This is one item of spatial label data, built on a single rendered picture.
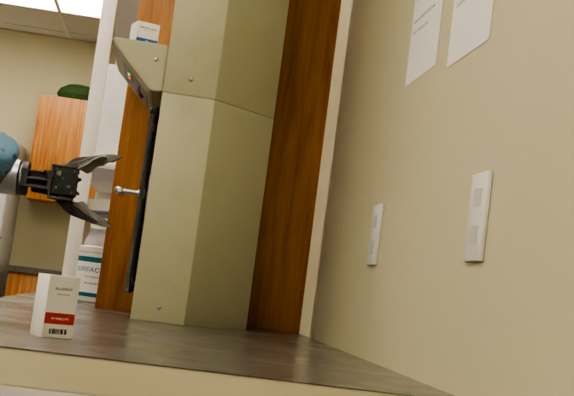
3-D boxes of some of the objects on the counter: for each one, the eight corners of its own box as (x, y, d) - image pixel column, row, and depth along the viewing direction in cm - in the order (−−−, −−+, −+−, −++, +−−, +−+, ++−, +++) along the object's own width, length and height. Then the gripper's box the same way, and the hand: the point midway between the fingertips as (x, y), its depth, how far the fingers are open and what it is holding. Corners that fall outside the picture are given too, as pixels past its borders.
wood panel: (297, 332, 261) (366, -213, 275) (299, 333, 258) (369, -219, 272) (95, 307, 255) (177, -248, 270) (94, 307, 252) (177, -254, 267)
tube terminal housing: (238, 326, 251) (281, 8, 259) (251, 334, 219) (299, -29, 227) (132, 312, 249) (178, -9, 256) (129, 318, 216) (182, -49, 224)
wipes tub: (120, 305, 296) (128, 251, 298) (120, 306, 283) (127, 250, 285) (73, 299, 295) (81, 245, 296) (70, 299, 282) (79, 243, 283)
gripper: (11, 223, 219) (108, 236, 221) (26, 128, 221) (122, 142, 223) (16, 225, 228) (110, 237, 230) (31, 134, 230) (123, 147, 232)
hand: (117, 192), depth 229 cm, fingers open, 14 cm apart
